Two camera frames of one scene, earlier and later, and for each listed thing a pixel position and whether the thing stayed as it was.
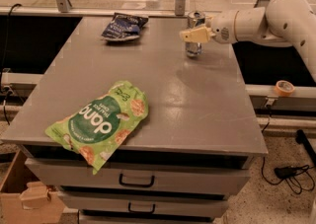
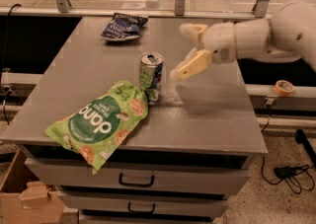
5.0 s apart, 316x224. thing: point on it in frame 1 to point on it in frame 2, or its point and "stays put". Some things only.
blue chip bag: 124,27 stays put
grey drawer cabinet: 181,165 stays put
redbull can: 195,20 to 150,75
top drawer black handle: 136,185 stays put
